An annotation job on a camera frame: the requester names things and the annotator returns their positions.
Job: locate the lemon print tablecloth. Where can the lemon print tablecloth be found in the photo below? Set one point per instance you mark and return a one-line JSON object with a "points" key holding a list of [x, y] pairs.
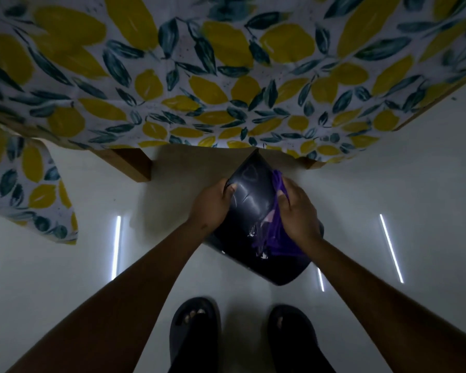
{"points": [[202, 73]]}

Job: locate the person's left black slipper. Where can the person's left black slipper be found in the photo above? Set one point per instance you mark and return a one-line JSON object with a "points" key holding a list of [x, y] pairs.
{"points": [[194, 334]]}

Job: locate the person's right forearm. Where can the person's right forearm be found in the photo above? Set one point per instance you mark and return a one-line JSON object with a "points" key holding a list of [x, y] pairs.
{"points": [[396, 306]]}

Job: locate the person's black slipper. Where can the person's black slipper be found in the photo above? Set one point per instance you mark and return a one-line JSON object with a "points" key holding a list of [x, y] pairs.
{"points": [[194, 334], [295, 339]]}

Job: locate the purple cloth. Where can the purple cloth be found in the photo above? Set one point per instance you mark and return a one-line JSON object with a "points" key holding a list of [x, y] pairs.
{"points": [[273, 229]]}

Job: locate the person's left forearm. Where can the person's left forearm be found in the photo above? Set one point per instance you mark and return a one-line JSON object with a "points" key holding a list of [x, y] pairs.
{"points": [[112, 306]]}

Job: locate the person's right hand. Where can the person's right hand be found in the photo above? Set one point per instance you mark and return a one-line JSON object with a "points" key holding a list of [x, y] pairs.
{"points": [[299, 217]]}

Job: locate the wooden table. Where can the wooden table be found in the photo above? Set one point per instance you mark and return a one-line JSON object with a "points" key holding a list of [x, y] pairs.
{"points": [[128, 162]]}

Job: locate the person's right black slipper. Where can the person's right black slipper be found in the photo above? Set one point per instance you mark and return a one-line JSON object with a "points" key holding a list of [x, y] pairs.
{"points": [[295, 339]]}

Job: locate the black plastic bag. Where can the black plastic bag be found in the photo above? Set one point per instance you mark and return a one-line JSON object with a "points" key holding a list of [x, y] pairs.
{"points": [[252, 217]]}

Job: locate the person's left thumb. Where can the person's left thumb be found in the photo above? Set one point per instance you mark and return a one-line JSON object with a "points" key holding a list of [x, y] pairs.
{"points": [[230, 190]]}

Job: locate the person's right thumb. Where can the person's right thumb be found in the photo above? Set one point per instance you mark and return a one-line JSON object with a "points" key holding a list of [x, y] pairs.
{"points": [[282, 201]]}

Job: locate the person's left hand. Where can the person's left hand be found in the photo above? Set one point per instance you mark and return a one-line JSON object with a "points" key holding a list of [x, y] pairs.
{"points": [[209, 209]]}

